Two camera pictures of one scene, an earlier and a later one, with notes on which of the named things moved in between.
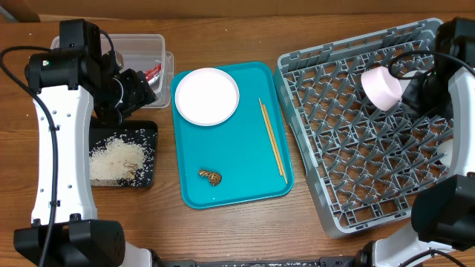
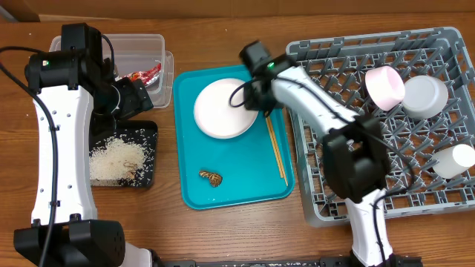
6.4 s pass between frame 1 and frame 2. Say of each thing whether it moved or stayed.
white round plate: moved
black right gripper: moved
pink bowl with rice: stayed
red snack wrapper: stayed
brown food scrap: stayed
